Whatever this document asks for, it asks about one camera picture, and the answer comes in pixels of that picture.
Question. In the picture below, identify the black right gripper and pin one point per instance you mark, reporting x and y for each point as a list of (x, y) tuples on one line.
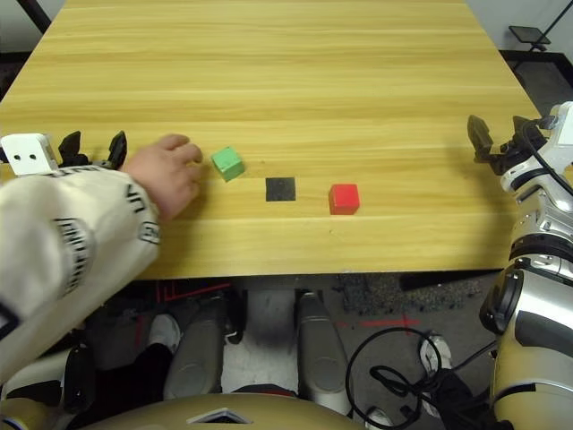
[(508, 154)]

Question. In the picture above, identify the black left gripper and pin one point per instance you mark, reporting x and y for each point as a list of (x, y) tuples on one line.
[(96, 162)]

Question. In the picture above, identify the green wooden block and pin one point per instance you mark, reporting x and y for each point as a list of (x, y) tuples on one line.
[(228, 163)]

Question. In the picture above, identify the red wooden block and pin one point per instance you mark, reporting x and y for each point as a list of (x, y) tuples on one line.
[(344, 199)]

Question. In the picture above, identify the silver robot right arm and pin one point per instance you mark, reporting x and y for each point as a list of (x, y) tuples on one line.
[(532, 313)]

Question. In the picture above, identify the forearm in cream printed sleeve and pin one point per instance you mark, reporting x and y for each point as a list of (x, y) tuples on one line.
[(53, 233)]

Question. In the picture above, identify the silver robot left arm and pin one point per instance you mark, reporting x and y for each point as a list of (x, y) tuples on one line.
[(27, 403)]

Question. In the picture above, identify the bystander bare hand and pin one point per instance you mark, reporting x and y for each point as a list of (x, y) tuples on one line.
[(165, 174)]

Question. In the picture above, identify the black square tape marker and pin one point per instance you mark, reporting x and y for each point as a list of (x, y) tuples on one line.
[(280, 189)]

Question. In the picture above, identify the black speckled floor mat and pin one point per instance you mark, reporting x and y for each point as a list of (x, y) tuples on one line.
[(403, 295)]

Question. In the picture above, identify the white sneaker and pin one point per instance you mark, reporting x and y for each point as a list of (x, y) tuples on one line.
[(163, 331), (380, 418), (436, 349)]

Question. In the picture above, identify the black trouser leg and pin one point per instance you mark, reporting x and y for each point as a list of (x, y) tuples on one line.
[(456, 398), (150, 372)]

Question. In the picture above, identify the cream robot torso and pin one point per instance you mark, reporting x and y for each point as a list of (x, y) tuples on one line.
[(179, 416)]

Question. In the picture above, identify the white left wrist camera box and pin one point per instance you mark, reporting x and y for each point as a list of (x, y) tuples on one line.
[(27, 154)]

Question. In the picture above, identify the black metal frame bar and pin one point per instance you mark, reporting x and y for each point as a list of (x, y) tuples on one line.
[(38, 15)]

